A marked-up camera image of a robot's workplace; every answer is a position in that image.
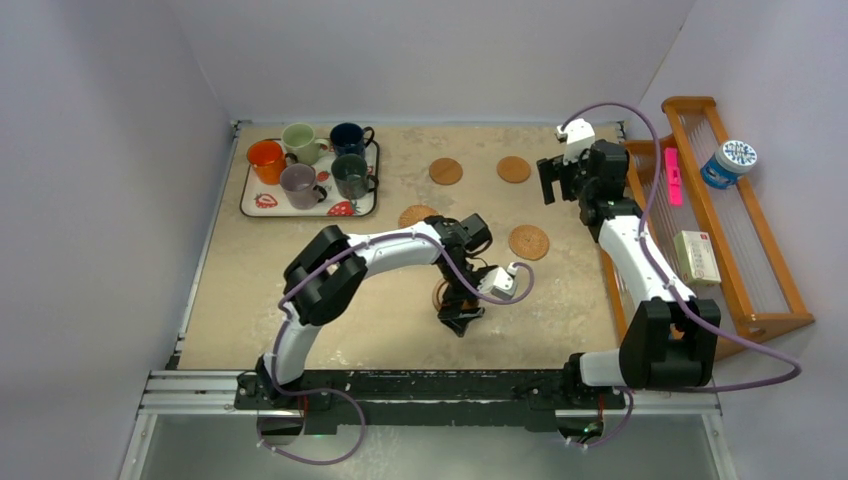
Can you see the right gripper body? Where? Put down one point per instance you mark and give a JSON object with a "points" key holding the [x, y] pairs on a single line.
{"points": [[583, 186]]}

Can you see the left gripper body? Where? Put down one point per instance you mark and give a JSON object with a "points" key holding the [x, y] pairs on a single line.
{"points": [[458, 290]]}

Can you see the light wooden coaster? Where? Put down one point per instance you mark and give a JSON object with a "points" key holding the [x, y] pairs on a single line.
{"points": [[445, 171], [513, 169]]}

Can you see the dark brown wooden coaster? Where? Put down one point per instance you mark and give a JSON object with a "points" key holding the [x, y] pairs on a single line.
{"points": [[438, 296]]}

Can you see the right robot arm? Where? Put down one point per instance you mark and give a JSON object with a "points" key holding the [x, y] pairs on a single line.
{"points": [[670, 343]]}

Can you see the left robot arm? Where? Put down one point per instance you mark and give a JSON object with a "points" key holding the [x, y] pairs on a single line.
{"points": [[321, 281]]}

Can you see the pink marker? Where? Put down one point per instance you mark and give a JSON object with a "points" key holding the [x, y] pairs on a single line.
{"points": [[674, 179]]}

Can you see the wooden tiered rack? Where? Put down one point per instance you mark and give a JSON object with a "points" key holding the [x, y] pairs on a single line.
{"points": [[758, 296]]}

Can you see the white card box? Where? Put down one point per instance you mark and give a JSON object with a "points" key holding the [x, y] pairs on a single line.
{"points": [[697, 263]]}

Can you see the blue jar white lid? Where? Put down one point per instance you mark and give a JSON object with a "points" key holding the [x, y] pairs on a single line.
{"points": [[728, 164]]}

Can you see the dark green mug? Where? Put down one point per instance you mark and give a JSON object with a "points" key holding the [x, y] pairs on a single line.
{"points": [[352, 178]]}

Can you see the navy blue mug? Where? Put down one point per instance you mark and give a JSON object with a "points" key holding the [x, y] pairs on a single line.
{"points": [[350, 138]]}

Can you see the purple mug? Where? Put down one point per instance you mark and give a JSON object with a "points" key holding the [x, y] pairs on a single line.
{"points": [[301, 187]]}

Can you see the strawberry print tray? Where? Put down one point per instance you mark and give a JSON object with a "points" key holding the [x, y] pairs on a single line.
{"points": [[261, 200]]}

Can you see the pale green mug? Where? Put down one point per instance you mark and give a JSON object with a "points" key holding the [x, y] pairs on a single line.
{"points": [[302, 145]]}

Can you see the orange mug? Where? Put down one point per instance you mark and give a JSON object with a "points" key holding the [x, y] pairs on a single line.
{"points": [[268, 160]]}

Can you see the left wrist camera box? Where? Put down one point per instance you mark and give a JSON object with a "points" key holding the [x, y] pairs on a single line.
{"points": [[498, 282]]}

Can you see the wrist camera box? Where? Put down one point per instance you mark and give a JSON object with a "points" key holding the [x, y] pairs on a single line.
{"points": [[576, 136], [498, 282]]}

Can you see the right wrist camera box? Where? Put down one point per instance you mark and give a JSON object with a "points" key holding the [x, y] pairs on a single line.
{"points": [[576, 136]]}

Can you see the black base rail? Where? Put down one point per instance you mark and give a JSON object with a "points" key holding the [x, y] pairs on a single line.
{"points": [[324, 400]]}

